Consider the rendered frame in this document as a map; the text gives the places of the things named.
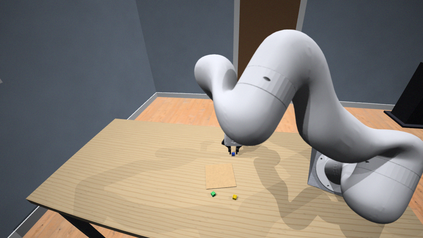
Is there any tan mat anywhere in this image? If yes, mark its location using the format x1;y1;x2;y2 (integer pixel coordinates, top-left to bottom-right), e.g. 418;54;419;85
205;163;236;190

